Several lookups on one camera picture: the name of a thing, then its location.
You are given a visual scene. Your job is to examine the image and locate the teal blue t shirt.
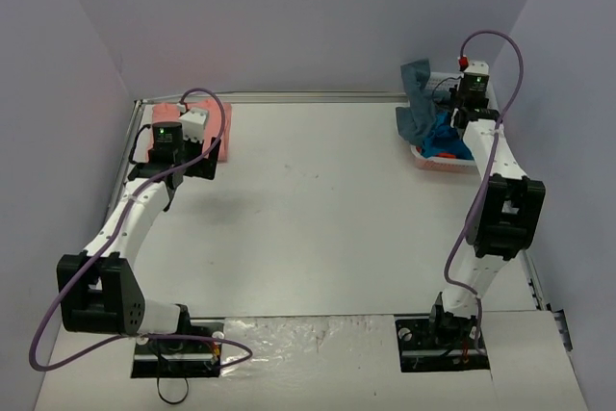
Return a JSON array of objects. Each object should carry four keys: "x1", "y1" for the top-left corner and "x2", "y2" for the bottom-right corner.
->
[{"x1": 421, "y1": 112, "x2": 474, "y2": 161}]

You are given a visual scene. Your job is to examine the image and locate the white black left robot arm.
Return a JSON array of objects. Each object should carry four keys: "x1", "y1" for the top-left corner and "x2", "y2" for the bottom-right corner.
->
[{"x1": 57, "y1": 121, "x2": 220, "y2": 351}]

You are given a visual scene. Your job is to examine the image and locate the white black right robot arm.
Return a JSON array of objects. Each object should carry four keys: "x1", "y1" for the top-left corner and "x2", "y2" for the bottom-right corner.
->
[{"x1": 426, "y1": 68, "x2": 546, "y2": 347}]

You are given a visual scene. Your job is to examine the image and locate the white plastic laundry basket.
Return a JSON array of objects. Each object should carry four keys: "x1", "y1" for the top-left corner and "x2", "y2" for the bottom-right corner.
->
[{"x1": 409, "y1": 71, "x2": 498, "y2": 172}]

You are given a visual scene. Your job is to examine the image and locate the folded pink t shirt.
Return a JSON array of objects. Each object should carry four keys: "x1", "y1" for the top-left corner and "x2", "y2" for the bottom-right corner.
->
[{"x1": 151, "y1": 97, "x2": 232, "y2": 163}]

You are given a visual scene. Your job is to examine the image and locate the grey t shirt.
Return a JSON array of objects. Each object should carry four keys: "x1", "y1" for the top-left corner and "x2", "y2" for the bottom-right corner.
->
[{"x1": 396, "y1": 59, "x2": 436, "y2": 146}]

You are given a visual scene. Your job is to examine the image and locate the orange t shirt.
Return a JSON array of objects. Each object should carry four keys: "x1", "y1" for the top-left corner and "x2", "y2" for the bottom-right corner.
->
[{"x1": 415, "y1": 146, "x2": 458, "y2": 160}]

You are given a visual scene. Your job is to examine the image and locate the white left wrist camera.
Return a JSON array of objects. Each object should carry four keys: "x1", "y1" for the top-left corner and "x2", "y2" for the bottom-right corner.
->
[{"x1": 179, "y1": 108, "x2": 209, "y2": 142}]

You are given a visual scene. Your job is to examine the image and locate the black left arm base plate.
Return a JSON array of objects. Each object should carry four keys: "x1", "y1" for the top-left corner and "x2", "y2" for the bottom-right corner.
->
[{"x1": 131, "y1": 340, "x2": 222, "y2": 379}]

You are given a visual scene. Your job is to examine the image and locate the thin black cable loop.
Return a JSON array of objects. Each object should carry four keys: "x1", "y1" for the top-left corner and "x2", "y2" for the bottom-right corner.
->
[{"x1": 154, "y1": 374, "x2": 190, "y2": 406}]

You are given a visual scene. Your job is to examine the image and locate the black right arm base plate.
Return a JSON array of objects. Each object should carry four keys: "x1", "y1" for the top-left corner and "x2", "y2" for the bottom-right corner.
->
[{"x1": 395, "y1": 314, "x2": 490, "y2": 373}]

